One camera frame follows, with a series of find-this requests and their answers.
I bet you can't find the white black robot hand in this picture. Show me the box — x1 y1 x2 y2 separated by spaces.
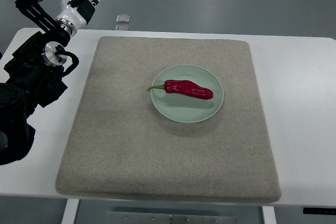
56 0 101 36

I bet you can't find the red pepper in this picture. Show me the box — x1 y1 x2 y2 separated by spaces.
147 80 214 100

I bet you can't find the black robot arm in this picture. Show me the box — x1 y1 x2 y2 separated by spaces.
1 0 79 165

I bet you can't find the silver floor plate lower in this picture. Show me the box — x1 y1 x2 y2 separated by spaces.
115 25 129 31

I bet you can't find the silver floor plate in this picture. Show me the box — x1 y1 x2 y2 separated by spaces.
115 25 129 31
116 14 130 24

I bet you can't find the silver floor plate upper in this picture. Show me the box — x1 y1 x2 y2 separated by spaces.
116 14 130 24

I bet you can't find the light green plate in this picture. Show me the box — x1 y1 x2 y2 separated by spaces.
150 65 224 123

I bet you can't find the beige felt mat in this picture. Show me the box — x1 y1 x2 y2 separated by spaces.
55 36 281 203

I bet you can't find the white table left leg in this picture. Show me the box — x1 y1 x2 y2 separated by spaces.
61 199 80 224

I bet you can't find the white table leg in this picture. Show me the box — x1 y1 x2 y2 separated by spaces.
261 206 277 224
61 199 80 224

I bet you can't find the white table right leg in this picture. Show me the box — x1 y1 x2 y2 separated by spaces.
261 206 277 224

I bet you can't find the black table control panel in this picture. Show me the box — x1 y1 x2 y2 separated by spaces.
302 207 336 216

